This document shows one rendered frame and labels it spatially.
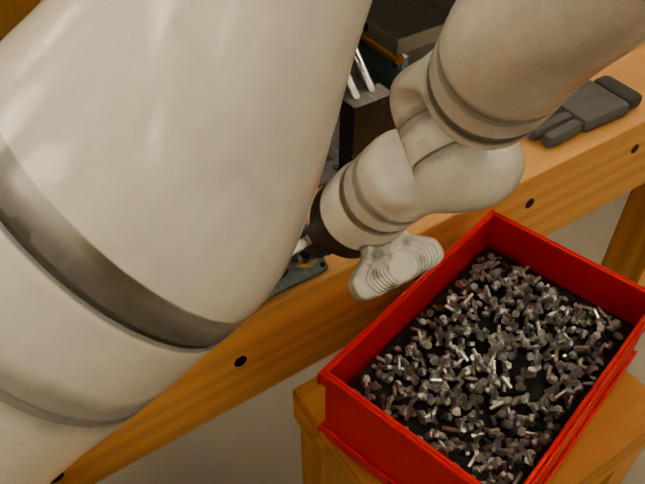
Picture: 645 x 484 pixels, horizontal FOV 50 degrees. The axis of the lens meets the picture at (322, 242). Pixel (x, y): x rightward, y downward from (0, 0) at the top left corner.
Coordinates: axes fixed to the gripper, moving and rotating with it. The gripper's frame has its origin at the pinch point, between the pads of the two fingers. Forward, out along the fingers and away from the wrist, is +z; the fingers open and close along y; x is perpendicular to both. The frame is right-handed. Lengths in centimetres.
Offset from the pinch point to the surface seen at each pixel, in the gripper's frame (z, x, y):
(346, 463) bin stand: 3.6, 21.6, 6.1
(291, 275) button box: 3.0, 1.4, 2.3
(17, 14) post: 30, -52, 12
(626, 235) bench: 41, 21, -79
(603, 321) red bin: -6.2, 21.3, -24.2
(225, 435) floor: 101, 22, 0
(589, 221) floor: 102, 20, -130
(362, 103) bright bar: 2.5, -13.5, -15.4
